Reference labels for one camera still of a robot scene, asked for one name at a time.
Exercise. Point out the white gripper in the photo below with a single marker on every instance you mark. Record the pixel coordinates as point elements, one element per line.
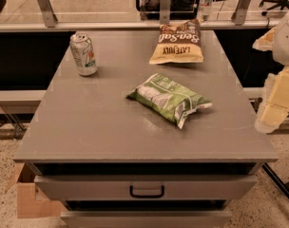
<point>286,42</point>

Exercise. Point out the silver 7up soda can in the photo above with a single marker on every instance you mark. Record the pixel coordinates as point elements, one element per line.
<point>82,51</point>

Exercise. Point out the black office chair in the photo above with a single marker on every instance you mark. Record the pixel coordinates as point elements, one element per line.
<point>281,4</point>

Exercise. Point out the brown Late July chip bag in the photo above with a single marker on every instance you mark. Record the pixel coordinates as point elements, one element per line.
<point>178,43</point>

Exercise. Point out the green chip bag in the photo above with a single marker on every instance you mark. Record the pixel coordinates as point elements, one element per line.
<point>173,101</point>

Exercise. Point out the lower grey drawer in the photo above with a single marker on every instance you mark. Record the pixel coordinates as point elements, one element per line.
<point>146,219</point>

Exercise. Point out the grey drawer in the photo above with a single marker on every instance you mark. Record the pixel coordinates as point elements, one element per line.
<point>116,187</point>
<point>146,219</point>

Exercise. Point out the grey metal railing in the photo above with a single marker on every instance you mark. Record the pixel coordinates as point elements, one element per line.
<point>52,15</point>

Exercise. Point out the upper grey drawer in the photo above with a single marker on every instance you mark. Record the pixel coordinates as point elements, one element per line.
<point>116,187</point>

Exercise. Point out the cardboard box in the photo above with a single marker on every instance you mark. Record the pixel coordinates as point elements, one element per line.
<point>32,203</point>

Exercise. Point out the black drawer handle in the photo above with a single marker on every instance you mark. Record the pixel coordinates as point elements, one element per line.
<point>155,193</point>

